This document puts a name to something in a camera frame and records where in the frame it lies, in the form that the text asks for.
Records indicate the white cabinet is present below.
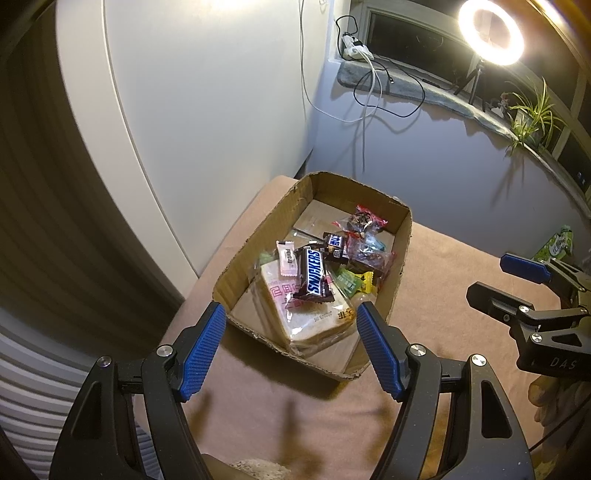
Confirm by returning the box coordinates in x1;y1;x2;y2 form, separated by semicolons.
55;0;333;315

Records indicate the black cable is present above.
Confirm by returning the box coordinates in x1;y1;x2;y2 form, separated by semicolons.
332;14;428;118

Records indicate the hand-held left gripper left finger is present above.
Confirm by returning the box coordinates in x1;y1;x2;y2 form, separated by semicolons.
48;301;228;480

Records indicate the bread packet with pink print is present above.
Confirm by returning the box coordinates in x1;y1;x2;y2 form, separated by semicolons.
252;261;365;358

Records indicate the thick white cable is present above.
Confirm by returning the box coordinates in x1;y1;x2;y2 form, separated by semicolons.
360;51;384;171

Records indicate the small white pink sachet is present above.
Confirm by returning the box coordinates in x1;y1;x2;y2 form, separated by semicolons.
276;240;299;278

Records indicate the cardboard box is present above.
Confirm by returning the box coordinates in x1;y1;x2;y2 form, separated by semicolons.
211;171;414;381

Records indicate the white ribbed panel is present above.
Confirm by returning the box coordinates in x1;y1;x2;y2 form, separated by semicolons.
0;332;153;480

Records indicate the potted spider plant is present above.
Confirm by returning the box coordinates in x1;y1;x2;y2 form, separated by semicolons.
501;76;568;153

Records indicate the black tripod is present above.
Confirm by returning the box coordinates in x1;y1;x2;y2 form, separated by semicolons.
452;62;490;112

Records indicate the person's right hand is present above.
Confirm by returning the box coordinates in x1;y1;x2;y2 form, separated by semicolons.
526;371;591;428

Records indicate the ring light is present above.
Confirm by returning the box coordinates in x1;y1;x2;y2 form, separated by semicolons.
457;0;527;66

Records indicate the grey stone windowsill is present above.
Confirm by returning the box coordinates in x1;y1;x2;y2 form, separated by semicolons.
336;58;591;204

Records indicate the long thin white cable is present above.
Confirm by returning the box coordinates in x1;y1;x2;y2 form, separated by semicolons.
295;0;370;123

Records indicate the large brown chocolate bar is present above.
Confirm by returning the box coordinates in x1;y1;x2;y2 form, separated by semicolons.
286;246;335;303

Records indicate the small dark chocolate bar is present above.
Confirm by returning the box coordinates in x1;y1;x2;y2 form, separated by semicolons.
322;232;352;265

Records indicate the white power strip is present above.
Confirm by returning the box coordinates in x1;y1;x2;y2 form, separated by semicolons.
341;32;375;61

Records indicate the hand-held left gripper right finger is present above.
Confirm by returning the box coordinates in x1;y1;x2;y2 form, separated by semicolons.
355;301;536;480

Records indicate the green printed carton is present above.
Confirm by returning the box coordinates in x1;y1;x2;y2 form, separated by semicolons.
531;225;575;261

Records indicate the pale knit fabric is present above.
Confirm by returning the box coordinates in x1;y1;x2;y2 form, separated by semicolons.
231;457;289;480

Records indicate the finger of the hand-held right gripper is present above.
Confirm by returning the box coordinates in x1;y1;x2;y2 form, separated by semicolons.
500;252;585;291
465;281;536;326

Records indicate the window frame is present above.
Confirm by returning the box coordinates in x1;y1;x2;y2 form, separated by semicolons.
351;0;591;185

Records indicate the dark snack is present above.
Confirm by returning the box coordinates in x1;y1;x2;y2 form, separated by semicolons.
346;240;398;280

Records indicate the green candy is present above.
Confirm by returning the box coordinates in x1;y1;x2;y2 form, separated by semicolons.
333;270;362;296

